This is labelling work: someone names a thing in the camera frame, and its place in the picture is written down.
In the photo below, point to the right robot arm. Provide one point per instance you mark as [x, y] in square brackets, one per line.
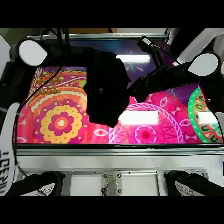
[203, 65]

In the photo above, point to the black garment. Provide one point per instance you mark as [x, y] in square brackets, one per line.
[106, 90]

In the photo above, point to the silver frame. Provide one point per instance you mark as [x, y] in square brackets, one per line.
[100, 160]

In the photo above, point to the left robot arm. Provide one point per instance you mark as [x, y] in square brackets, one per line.
[31, 52]

